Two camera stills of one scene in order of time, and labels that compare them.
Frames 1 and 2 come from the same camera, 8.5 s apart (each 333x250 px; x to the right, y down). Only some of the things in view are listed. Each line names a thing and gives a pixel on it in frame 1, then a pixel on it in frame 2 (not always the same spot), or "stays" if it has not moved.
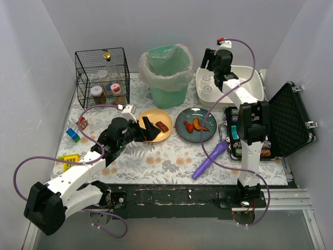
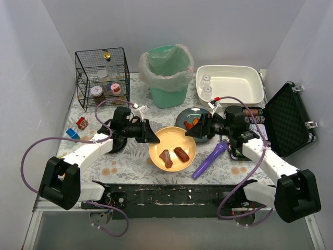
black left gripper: [140, 130] stays
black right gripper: [208, 61] -> [204, 126]
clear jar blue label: [103, 76] stays
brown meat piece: [163, 127] -> [182, 155]
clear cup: [207, 92] stays
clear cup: [205, 80] stays
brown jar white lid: [99, 96] stays
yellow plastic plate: [155, 115] -> [175, 152]
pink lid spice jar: [115, 88] stays
